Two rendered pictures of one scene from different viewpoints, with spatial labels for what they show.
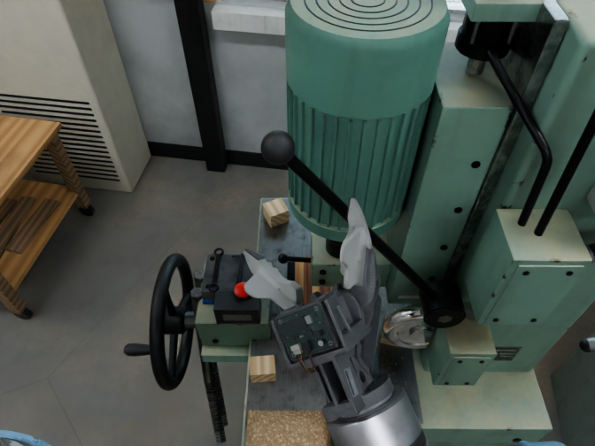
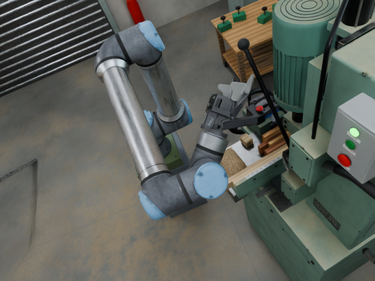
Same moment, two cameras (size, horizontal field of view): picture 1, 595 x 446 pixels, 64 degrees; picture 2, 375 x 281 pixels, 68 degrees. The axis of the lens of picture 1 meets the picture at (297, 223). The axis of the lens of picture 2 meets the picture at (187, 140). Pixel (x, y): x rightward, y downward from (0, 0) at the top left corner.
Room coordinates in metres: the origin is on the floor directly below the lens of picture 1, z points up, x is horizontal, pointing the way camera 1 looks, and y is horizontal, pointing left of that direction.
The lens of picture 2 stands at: (0.01, -0.59, 1.92)
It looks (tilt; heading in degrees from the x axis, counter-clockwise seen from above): 50 degrees down; 81
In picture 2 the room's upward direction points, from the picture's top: 23 degrees counter-clockwise
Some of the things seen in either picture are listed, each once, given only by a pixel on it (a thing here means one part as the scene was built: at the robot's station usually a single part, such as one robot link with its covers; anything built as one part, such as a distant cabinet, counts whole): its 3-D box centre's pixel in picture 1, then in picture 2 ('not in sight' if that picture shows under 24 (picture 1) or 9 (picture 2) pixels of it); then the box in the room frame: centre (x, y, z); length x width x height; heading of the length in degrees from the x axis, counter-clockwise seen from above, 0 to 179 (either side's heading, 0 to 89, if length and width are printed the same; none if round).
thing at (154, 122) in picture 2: not in sight; (146, 129); (0.00, 0.54, 0.81); 0.17 x 0.15 x 0.18; 173
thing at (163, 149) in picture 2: not in sight; (153, 144); (-0.01, 0.54, 0.67); 0.19 x 0.19 x 0.10
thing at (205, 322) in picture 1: (237, 303); (264, 117); (0.49, 0.12, 0.91); 0.15 x 0.14 x 0.09; 0
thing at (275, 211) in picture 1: (275, 212); not in sight; (0.72, 0.05, 0.92); 0.05 x 0.04 x 0.04; 116
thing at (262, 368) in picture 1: (262, 368); (246, 140); (0.35, 0.06, 0.92); 0.04 x 0.04 x 0.03; 5
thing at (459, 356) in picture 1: (457, 345); (298, 183); (0.35, -0.26, 1.02); 0.09 x 0.07 x 0.12; 0
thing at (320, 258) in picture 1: (349, 263); (301, 129); (0.50, -0.09, 1.03); 0.14 x 0.07 x 0.09; 90
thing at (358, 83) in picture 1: (354, 118); (304, 56); (0.51, -0.07, 1.35); 0.18 x 0.18 x 0.31
